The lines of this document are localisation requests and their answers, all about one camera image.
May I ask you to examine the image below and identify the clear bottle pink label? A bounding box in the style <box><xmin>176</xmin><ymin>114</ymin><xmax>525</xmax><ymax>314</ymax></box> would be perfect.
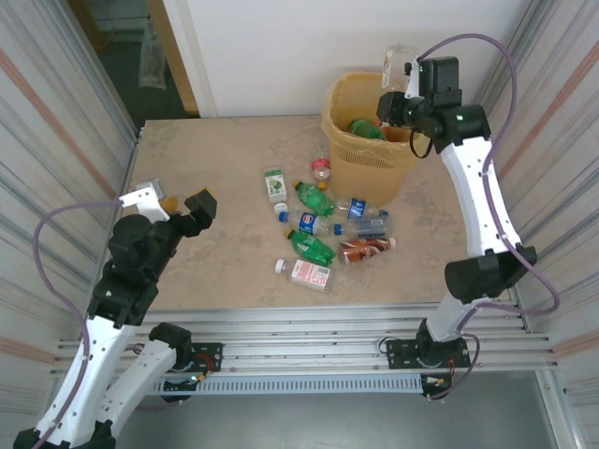
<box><xmin>273</xmin><ymin>256</ymin><xmax>335</xmax><ymax>294</ymax></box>

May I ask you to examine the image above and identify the orange plastic waste bin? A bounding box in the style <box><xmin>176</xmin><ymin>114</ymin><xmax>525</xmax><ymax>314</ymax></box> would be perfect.
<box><xmin>327</xmin><ymin>72</ymin><xmax>434</xmax><ymax>207</ymax></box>

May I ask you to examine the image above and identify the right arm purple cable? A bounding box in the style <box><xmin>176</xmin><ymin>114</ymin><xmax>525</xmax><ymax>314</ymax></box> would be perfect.
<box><xmin>417</xmin><ymin>33</ymin><xmax>562</xmax><ymax>401</ymax></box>

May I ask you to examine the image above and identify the grey slotted cable duct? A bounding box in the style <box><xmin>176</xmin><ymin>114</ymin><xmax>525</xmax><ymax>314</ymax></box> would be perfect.
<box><xmin>139</xmin><ymin>375</ymin><xmax>425</xmax><ymax>397</ymax></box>

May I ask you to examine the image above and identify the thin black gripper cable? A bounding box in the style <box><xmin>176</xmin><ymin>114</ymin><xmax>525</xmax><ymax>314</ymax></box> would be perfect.
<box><xmin>409</xmin><ymin>128</ymin><xmax>434</xmax><ymax>160</ymax></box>

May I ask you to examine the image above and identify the clear bottle blue label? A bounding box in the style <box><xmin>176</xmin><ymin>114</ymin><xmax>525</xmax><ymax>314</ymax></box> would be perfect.
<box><xmin>333</xmin><ymin>196</ymin><xmax>390</xmax><ymax>220</ymax></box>

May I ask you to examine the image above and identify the corrugated translucent side panel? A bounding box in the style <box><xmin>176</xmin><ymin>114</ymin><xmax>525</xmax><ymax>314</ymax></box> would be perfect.
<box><xmin>460</xmin><ymin>0</ymin><xmax>599</xmax><ymax>449</ymax></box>
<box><xmin>0</xmin><ymin>0</ymin><xmax>141</xmax><ymax>449</ymax></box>

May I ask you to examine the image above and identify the green white carton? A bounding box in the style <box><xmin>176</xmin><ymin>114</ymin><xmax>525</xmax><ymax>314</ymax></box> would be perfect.
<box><xmin>263</xmin><ymin>167</ymin><xmax>289</xmax><ymax>204</ymax></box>

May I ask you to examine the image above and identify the crushed bottle red label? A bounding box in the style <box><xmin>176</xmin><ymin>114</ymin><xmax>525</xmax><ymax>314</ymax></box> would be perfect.
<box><xmin>310</xmin><ymin>157</ymin><xmax>333</xmax><ymax>181</ymax></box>

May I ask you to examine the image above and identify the clear bottle grey label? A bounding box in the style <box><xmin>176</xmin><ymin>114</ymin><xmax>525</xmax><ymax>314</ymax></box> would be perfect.
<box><xmin>332</xmin><ymin>216</ymin><xmax>389</xmax><ymax>238</ymax></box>

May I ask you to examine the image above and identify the aluminium table frame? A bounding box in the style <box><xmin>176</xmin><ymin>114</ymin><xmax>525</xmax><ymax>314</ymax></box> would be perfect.
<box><xmin>50</xmin><ymin>298</ymin><xmax>561</xmax><ymax>381</ymax></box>

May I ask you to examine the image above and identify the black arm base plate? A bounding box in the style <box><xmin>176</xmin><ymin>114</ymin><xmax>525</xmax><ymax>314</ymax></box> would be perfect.
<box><xmin>186</xmin><ymin>341</ymin><xmax>225</xmax><ymax>374</ymax></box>
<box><xmin>386</xmin><ymin>337</ymin><xmax>471</xmax><ymax>371</ymax></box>

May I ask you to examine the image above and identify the wooden door frame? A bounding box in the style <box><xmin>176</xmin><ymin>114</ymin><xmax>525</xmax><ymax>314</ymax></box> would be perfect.
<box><xmin>144</xmin><ymin>0</ymin><xmax>200</xmax><ymax>118</ymax></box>

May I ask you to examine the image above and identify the clear Pepsi bottle blue cap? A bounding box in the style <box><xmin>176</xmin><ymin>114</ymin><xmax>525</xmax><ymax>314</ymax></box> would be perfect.
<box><xmin>278</xmin><ymin>210</ymin><xmax>339</xmax><ymax>237</ymax></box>

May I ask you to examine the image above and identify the green bottle yellow cap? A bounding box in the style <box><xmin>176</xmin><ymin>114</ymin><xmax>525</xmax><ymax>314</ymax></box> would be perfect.
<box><xmin>284</xmin><ymin>228</ymin><xmax>338</xmax><ymax>264</ymax></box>
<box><xmin>292</xmin><ymin>180</ymin><xmax>338</xmax><ymax>218</ymax></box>
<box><xmin>349</xmin><ymin>119</ymin><xmax>388</xmax><ymax>142</ymax></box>

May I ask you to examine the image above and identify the clear plastic bag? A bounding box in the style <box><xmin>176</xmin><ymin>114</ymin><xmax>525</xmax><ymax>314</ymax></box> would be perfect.
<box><xmin>138</xmin><ymin>18</ymin><xmax>168</xmax><ymax>91</ymax></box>

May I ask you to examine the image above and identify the brown label plastic bottle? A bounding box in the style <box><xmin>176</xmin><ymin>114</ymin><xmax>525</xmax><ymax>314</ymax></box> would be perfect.
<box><xmin>338</xmin><ymin>236</ymin><xmax>398</xmax><ymax>264</ymax></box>

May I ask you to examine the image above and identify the yellow plastic bin liner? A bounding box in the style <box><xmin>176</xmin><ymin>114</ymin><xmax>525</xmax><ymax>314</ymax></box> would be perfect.
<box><xmin>321</xmin><ymin>70</ymin><xmax>434</xmax><ymax>170</ymax></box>

